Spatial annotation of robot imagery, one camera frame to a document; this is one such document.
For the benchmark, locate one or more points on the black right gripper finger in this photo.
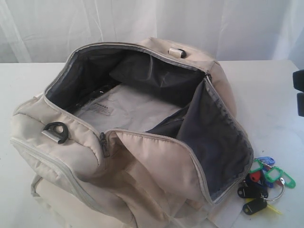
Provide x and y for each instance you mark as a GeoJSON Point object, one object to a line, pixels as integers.
{"type": "Point", "coordinates": [300, 104]}
{"type": "Point", "coordinates": [298, 80]}

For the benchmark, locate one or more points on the colourful key tag bunch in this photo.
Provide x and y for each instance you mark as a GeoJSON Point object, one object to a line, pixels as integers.
{"type": "Point", "coordinates": [263, 184]}

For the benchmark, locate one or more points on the beige fabric duffel bag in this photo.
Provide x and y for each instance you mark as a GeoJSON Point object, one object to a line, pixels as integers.
{"type": "Point", "coordinates": [171, 176]}

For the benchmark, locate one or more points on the clear plastic packaging sheet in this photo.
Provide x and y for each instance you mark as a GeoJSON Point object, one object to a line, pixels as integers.
{"type": "Point", "coordinates": [126, 108]}

